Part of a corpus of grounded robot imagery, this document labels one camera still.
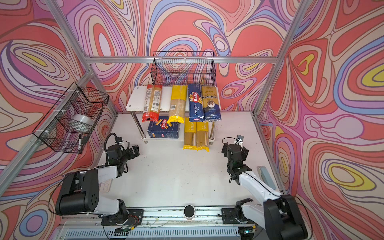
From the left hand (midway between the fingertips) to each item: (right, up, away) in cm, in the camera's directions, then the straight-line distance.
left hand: (132, 146), depth 94 cm
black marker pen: (-17, +5, -22) cm, 28 cm away
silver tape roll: (-16, +17, -20) cm, 31 cm away
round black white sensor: (+37, -28, -23) cm, 52 cm away
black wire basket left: (-21, +14, -23) cm, 34 cm away
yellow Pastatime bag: (+37, +8, +2) cm, 37 cm away
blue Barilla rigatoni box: (+19, +11, -1) cm, 22 cm away
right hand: (+64, 0, -6) cm, 64 cm away
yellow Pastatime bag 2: (+45, +7, +1) cm, 46 cm away
